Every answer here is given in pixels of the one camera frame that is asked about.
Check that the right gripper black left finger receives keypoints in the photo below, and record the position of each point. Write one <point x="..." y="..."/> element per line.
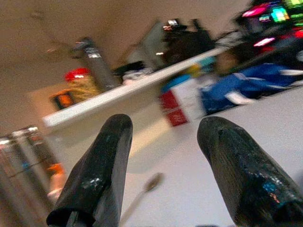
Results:
<point x="99" y="170"/>

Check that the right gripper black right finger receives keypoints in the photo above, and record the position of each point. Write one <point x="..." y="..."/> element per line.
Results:
<point x="241" y="175"/>

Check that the silver metal spoon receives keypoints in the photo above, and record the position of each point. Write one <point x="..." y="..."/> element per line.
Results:
<point x="154" y="183"/>

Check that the jar with red lid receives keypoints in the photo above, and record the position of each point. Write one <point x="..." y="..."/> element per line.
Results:
<point x="82" y="87"/>

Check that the red box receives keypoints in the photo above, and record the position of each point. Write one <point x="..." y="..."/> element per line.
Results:
<point x="174" y="111"/>

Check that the white box with teal lid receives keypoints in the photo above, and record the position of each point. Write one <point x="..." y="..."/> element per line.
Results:
<point x="187" y="97"/>

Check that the grey cylinder bottle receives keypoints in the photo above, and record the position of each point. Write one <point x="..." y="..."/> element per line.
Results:
<point x="99" y="68"/>

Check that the teal and yellow box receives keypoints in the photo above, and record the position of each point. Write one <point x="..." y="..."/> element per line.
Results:
<point x="203" y="65"/>

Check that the black backpack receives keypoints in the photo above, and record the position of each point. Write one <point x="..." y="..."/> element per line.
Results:
<point x="189" y="45"/>

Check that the black bag with neon patches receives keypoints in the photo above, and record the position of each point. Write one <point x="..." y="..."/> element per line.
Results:
<point x="272" y="26"/>

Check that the orange picture in black frame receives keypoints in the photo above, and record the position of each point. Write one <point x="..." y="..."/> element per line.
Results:
<point x="64" y="100"/>

